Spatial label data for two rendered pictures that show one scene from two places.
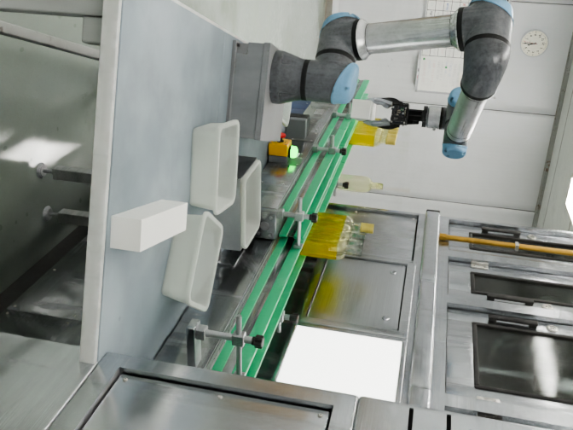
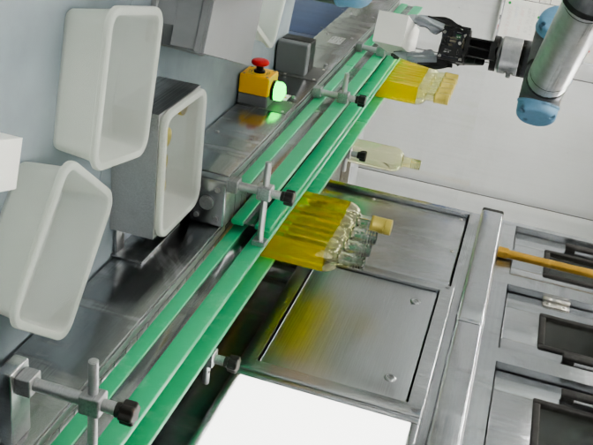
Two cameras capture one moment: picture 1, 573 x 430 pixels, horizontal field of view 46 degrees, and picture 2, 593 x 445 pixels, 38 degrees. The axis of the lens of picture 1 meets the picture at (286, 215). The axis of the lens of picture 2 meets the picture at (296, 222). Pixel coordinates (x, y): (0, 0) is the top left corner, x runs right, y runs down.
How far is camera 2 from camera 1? 0.48 m
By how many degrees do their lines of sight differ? 2
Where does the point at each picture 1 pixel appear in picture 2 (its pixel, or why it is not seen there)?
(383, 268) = (400, 292)
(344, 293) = (328, 328)
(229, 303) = (114, 328)
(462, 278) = (526, 322)
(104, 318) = not seen: outside the picture
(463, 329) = (517, 410)
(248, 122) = (187, 19)
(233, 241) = (141, 222)
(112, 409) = not seen: outside the picture
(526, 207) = not seen: outside the picture
